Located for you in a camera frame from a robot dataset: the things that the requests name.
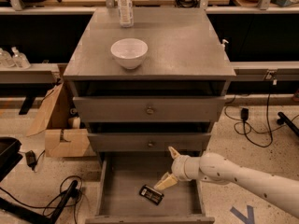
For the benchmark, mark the small white pump bottle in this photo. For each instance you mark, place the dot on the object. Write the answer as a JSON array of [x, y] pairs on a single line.
[[224, 44]]

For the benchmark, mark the sanitizer pump bottle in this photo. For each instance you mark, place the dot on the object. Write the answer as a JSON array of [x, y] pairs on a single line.
[[20, 59]]

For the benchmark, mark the grey drawer cabinet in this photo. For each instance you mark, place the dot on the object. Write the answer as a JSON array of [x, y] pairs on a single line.
[[185, 59]]

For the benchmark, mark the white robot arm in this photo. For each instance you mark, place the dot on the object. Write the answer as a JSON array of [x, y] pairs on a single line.
[[213, 168]]

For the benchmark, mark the small black adapter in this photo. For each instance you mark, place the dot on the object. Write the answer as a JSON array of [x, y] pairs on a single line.
[[32, 159]]

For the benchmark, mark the brown cardboard box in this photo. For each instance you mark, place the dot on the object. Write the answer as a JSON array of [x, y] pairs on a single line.
[[58, 120]]

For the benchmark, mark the grey top drawer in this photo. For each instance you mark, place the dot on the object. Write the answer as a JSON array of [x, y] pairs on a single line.
[[145, 109]]

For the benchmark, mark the grey open bottom drawer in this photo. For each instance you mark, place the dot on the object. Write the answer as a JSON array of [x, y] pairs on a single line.
[[119, 201]]

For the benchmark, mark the grey middle drawer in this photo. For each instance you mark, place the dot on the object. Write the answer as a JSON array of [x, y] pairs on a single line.
[[125, 142]]

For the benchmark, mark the black chair base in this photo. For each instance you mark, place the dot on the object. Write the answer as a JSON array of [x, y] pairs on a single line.
[[35, 218]]

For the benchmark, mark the black stand leg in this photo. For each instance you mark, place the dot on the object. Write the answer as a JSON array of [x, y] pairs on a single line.
[[283, 119]]

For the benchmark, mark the white ceramic bowl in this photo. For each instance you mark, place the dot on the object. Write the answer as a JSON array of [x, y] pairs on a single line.
[[129, 53]]

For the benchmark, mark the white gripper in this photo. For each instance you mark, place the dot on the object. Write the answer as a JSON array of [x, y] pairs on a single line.
[[179, 167]]

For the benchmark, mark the black bin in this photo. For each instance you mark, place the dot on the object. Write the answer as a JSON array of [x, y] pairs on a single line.
[[9, 155]]

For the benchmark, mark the clear plastic bottle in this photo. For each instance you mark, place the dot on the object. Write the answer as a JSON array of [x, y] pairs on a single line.
[[125, 8]]

